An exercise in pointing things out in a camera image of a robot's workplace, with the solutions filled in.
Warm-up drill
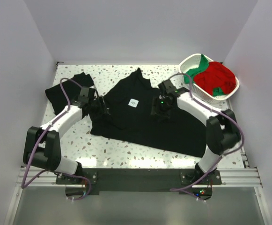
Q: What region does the red t-shirt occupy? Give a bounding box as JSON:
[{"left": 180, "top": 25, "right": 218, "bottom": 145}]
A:
[{"left": 193, "top": 61, "right": 236, "bottom": 97}]

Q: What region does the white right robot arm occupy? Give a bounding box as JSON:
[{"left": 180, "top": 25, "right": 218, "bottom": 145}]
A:
[{"left": 151, "top": 79, "right": 243, "bottom": 182}]

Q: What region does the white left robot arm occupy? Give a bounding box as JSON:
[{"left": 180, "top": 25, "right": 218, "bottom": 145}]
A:
[{"left": 23, "top": 87, "right": 109, "bottom": 176}]

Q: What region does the white plastic laundry basket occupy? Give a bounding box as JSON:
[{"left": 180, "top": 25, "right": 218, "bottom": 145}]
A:
[{"left": 178, "top": 53, "right": 240, "bottom": 104}]

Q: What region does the folded black t-shirt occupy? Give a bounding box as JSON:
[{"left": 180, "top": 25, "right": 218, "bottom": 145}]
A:
[{"left": 44, "top": 73, "right": 96, "bottom": 115}]

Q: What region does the green t-shirt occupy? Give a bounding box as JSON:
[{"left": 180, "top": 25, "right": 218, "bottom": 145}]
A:
[{"left": 183, "top": 54, "right": 230, "bottom": 97}]

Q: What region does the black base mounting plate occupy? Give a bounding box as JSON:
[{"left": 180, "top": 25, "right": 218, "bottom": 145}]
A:
[{"left": 56, "top": 168, "right": 222, "bottom": 196}]

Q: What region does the black t-shirt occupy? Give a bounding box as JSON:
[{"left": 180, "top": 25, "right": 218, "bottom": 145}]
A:
[
  {"left": 90, "top": 68, "right": 206, "bottom": 157},
  {"left": 44, "top": 73, "right": 96, "bottom": 115}
]

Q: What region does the aluminium frame rail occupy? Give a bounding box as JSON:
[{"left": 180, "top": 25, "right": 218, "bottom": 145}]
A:
[{"left": 26, "top": 167, "right": 262, "bottom": 187}]

